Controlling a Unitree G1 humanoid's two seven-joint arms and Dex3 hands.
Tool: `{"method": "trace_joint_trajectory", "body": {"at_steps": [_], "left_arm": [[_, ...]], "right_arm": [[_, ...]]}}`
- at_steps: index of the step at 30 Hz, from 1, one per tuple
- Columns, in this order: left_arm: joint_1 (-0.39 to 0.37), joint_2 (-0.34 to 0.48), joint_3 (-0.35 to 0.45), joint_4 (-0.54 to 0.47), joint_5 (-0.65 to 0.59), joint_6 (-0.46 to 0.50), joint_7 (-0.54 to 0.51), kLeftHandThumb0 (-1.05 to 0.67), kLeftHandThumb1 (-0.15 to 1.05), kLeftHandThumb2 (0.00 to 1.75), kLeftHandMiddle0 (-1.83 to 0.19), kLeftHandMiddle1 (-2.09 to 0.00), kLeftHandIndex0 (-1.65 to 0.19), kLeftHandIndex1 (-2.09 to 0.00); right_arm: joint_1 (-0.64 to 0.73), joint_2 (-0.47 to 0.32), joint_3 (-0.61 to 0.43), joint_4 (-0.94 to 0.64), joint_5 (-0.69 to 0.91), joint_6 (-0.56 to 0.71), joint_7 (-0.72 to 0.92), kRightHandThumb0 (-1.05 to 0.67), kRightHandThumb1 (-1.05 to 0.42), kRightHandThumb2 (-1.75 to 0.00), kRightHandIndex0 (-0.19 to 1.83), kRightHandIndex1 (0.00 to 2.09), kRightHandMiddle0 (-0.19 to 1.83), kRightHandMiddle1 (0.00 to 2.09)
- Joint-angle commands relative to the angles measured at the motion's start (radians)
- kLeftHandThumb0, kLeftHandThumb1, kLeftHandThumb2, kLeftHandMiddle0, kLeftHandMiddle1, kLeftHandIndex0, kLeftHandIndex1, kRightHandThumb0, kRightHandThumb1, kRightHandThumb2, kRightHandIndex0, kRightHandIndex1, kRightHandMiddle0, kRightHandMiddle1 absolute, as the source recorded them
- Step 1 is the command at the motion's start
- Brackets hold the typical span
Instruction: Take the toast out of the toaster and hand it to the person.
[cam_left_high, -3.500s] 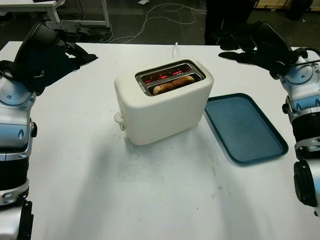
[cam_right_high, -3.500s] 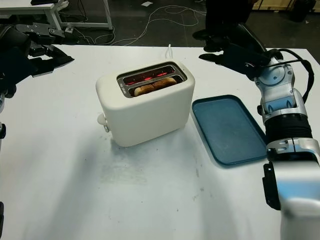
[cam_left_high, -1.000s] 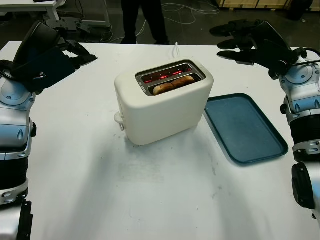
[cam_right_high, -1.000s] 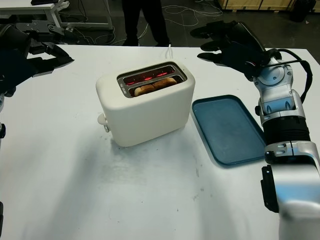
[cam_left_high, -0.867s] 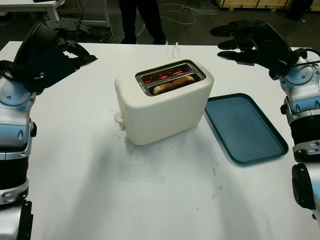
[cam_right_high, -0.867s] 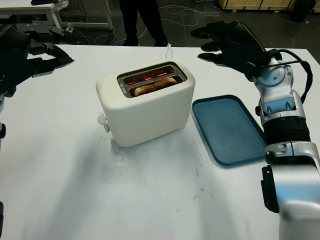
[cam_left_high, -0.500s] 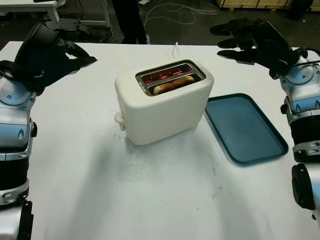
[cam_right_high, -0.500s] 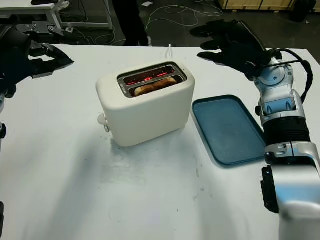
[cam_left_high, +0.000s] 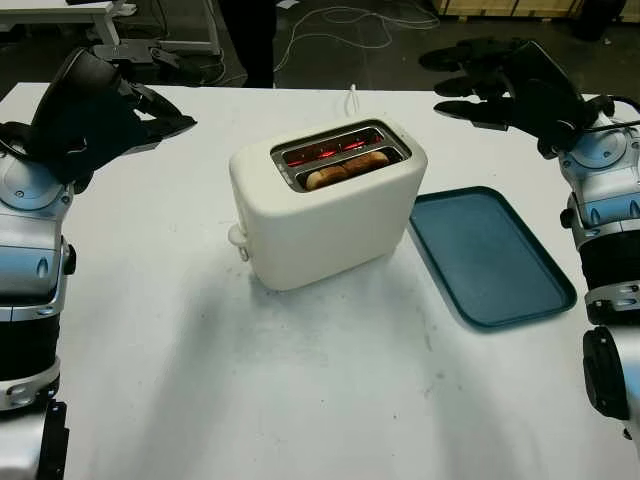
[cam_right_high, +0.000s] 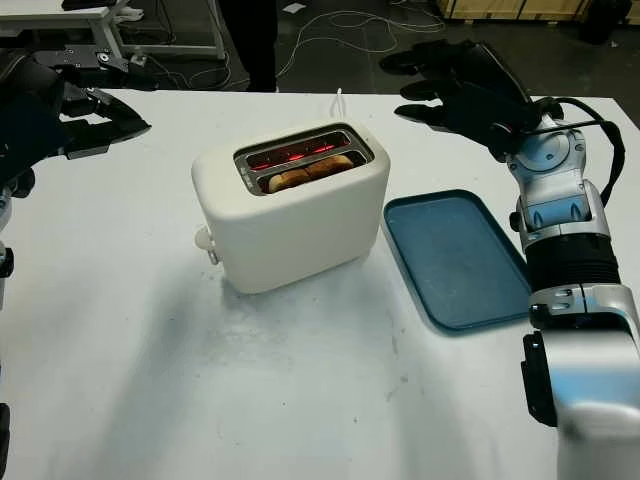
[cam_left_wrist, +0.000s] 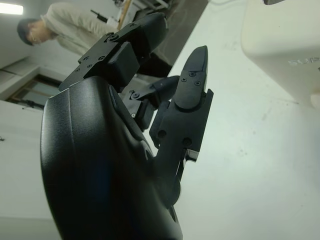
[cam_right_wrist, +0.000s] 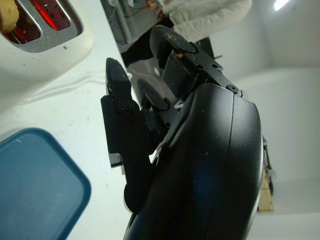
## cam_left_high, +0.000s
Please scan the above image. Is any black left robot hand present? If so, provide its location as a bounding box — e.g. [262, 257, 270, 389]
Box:
[28, 42, 199, 195]

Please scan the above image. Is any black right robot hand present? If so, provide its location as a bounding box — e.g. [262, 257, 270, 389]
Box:
[418, 38, 587, 160]

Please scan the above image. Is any browned toast slice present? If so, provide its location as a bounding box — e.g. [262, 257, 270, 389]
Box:
[305, 151, 392, 191]

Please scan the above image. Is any person in black trousers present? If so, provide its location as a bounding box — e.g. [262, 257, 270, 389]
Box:
[234, 0, 279, 89]

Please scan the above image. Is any white two-slot toaster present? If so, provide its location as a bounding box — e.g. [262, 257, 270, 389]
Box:
[228, 118, 430, 292]

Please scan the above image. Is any wooden pallet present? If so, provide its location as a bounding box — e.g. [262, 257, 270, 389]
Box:
[437, 0, 584, 20]

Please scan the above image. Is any white desk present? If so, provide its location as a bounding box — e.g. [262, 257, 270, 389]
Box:
[0, 0, 224, 56]

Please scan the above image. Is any teal plastic tray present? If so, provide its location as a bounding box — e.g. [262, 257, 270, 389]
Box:
[408, 186, 579, 331]

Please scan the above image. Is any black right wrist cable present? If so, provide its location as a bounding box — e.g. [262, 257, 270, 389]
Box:
[582, 94, 640, 134]

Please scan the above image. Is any white toaster power cord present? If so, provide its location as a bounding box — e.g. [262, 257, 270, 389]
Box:
[343, 84, 362, 117]

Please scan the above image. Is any white floor cable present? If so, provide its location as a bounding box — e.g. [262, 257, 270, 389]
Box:
[272, 0, 441, 71]

